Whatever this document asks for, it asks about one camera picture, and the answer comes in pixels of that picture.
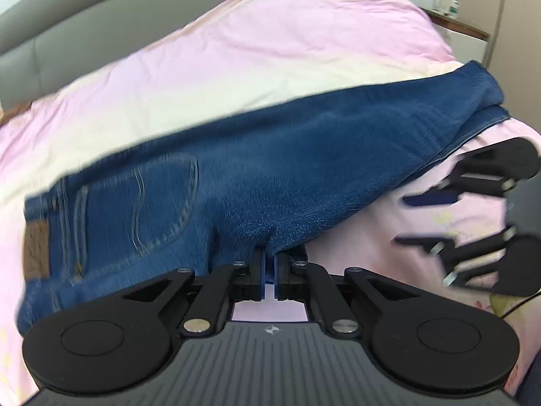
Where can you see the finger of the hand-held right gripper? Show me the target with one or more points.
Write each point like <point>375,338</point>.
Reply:
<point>422,243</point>
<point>427,200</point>

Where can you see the blue denim pants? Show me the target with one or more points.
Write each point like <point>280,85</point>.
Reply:
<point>296,156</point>

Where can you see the white wooden-top nightstand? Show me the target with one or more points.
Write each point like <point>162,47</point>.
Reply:
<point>465,46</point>

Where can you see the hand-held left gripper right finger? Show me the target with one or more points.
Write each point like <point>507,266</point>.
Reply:
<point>277,279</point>

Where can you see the white bottle green label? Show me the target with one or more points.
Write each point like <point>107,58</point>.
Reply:
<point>454,6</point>

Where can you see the pink floral blanket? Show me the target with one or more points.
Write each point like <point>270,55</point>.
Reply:
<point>253,50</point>

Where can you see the brown cloth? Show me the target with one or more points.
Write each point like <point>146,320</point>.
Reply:
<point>15,114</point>

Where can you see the grey padded headboard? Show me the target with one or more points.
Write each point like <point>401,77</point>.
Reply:
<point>63,50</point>

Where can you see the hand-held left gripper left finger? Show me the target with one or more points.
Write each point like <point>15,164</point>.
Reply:
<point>262,277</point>

